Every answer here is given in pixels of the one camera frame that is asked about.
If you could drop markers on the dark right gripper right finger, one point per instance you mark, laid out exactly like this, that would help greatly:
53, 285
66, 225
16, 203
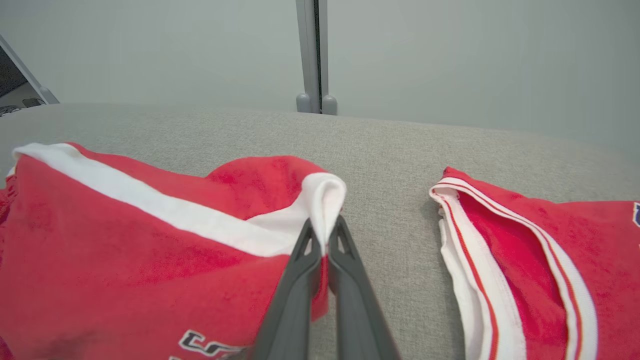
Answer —
357, 310

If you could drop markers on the grey partition post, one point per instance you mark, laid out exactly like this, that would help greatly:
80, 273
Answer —
306, 45

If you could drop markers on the grey rounded post cap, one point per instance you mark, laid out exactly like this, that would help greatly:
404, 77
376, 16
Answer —
303, 103
329, 105

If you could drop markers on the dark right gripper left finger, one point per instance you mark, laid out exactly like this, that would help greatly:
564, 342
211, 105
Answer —
290, 310

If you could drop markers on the red garment white striped trim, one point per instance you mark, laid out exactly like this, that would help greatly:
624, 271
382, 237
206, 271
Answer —
590, 240

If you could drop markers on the red garment with lettering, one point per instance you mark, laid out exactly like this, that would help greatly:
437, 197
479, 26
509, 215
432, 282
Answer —
125, 250

